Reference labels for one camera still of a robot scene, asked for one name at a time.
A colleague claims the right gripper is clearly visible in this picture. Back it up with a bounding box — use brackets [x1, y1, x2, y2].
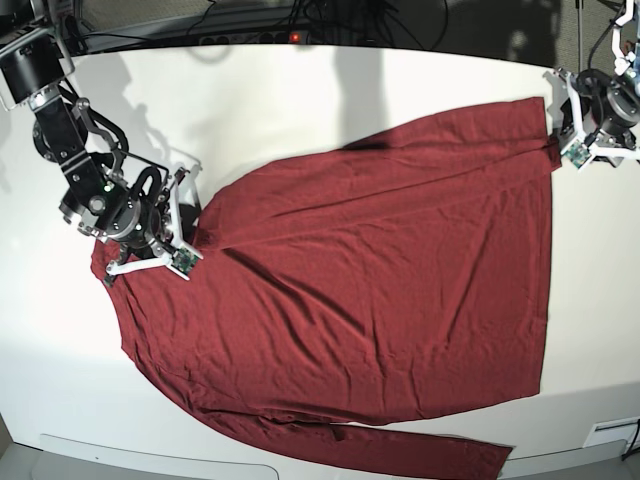
[59, 161, 202, 287]

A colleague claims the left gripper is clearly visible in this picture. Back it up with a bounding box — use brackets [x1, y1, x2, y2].
[543, 69, 639, 168]

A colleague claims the dark red long-sleeve shirt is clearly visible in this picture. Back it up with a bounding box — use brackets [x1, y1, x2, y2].
[108, 97, 560, 479]

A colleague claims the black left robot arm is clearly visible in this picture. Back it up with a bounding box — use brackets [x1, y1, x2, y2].
[545, 0, 639, 170]

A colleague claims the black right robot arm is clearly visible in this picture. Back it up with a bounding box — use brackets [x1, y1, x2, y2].
[1, 26, 203, 286]

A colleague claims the black power strip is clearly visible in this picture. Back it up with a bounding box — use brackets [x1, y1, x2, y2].
[198, 30, 307, 46]

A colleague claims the white label plate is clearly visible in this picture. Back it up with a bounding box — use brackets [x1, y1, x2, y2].
[583, 417, 639, 448]

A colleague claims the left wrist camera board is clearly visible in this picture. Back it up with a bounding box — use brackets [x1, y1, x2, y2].
[561, 139, 593, 170]

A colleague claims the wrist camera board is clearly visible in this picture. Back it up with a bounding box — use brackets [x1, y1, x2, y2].
[168, 245, 203, 281]
[561, 139, 593, 170]

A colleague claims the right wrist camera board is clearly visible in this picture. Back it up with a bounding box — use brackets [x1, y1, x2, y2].
[168, 245, 203, 281]

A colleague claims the black cable bundle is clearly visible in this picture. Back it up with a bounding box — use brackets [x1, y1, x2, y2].
[284, 0, 451, 49]

